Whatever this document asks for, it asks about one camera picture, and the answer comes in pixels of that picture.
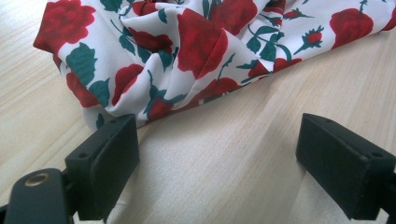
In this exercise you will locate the white shirt with red roses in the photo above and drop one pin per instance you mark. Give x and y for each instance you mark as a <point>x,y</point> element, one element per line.
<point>199,56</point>

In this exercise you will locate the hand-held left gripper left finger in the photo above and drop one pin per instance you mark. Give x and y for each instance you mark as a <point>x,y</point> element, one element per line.
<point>102,168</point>

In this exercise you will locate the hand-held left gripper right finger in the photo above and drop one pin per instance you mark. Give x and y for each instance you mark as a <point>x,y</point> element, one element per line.
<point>342,168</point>

